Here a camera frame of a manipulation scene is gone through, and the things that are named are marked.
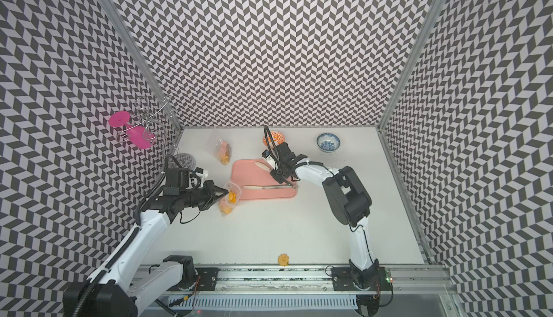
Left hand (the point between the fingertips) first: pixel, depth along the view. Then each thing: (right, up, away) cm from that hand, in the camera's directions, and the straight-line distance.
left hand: (228, 193), depth 78 cm
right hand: (+18, +5, +19) cm, 26 cm away
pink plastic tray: (+3, +5, +21) cm, 22 cm away
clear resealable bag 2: (-1, -4, 0) cm, 4 cm away
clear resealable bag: (-9, +15, +22) cm, 28 cm away
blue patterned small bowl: (+42, +20, +30) cm, 56 cm away
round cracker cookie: (+20, -24, -1) cm, 31 cm away
